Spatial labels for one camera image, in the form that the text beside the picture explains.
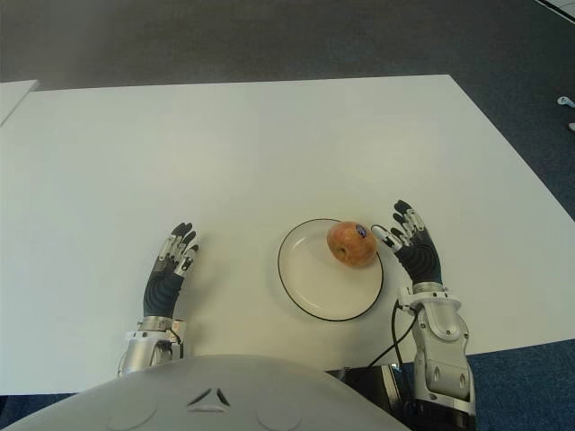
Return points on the grey robot torso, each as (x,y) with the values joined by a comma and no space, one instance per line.
(224,377)

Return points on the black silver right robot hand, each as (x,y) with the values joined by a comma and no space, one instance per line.
(420,258)

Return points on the red yellow apple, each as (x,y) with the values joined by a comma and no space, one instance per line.
(350,244)

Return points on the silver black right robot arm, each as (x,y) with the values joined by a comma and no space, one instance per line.
(442,345)

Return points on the white plate with black rim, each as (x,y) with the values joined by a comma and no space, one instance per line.
(314,287)

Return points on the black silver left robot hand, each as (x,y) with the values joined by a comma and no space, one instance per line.
(164,287)

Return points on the small white controller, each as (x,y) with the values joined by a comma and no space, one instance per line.
(565,101)

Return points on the white side table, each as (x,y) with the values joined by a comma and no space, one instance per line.
(15,96)

